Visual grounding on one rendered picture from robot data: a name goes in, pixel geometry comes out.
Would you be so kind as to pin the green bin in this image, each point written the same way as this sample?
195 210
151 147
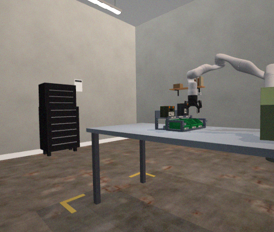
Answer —
174 125
191 123
199 123

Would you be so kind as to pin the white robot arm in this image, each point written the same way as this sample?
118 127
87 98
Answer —
241 65

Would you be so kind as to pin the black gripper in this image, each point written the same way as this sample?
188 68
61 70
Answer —
192 101

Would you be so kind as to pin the olive green case with orange latches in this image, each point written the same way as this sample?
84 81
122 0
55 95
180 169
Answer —
166 111

